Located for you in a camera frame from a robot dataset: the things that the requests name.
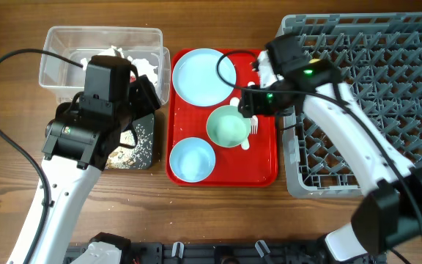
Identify white tissue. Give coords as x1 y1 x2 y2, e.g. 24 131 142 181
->
81 45 125 70
127 56 158 86

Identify pink plastic fork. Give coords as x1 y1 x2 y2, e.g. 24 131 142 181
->
251 115 259 134

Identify white plastic spoon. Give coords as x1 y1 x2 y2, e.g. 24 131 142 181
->
230 97 250 150

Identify green bowl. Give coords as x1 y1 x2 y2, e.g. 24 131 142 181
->
206 105 251 148

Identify rice and food leftovers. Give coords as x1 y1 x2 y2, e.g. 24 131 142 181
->
106 123 154 169

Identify light blue plate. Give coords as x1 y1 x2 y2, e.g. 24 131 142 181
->
172 48 233 107

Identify light blue bowl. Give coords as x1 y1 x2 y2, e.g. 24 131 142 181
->
169 137 216 183

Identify yellow plastic cup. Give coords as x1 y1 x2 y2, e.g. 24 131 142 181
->
309 59 321 64

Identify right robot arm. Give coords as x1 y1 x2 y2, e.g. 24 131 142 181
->
238 34 422 263

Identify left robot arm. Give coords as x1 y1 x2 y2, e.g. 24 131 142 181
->
8 56 160 263

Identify clear plastic waste bin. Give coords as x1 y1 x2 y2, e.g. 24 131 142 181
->
39 26 171 105

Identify grey dishwasher rack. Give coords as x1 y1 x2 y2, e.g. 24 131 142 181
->
278 12 422 199

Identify black plastic tray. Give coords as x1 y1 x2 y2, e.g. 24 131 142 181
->
42 102 155 171

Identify red serving tray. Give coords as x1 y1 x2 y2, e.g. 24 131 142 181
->
165 48 279 188

